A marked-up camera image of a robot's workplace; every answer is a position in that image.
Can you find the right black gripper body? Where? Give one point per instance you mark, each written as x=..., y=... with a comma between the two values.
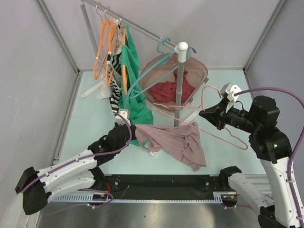
x=232, y=117

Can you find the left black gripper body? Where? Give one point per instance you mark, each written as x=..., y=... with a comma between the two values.
x=128, y=135

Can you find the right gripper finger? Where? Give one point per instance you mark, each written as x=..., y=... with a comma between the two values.
x=212, y=111
x=212, y=118

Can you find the pink hanger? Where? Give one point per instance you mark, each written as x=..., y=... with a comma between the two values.
x=221, y=95

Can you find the mauve pink tank top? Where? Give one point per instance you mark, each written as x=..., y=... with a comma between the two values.
x=182, y=143

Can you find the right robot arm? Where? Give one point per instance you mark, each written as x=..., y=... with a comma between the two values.
x=272, y=147

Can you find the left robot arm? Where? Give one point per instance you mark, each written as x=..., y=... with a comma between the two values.
x=82, y=172

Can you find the green tank top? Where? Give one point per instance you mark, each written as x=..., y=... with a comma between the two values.
x=139, y=112

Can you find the teal hanger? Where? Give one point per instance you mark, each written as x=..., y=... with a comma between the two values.
x=132, y=93

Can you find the black white striped top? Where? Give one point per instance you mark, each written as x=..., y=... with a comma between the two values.
x=115, y=85

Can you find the orange hanger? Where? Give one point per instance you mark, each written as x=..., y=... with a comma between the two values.
x=103, y=38
x=109, y=72
x=123, y=46

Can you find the red garment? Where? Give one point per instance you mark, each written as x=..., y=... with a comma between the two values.
x=166, y=91

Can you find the brown plastic basket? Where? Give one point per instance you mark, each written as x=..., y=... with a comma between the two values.
x=197, y=75

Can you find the white garment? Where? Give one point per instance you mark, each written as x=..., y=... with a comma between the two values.
x=104, y=91

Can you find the grey clothes rack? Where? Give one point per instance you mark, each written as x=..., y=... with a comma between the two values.
x=181, y=50

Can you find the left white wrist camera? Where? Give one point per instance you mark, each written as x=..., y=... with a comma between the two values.
x=122, y=117

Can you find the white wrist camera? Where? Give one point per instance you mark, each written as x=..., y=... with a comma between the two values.
x=122, y=117
x=229, y=92

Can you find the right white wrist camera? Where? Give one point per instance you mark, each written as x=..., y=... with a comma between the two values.
x=229, y=92

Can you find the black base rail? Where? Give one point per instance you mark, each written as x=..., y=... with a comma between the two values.
x=166, y=187

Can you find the white cable duct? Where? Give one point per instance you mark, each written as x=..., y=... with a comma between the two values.
x=99, y=198

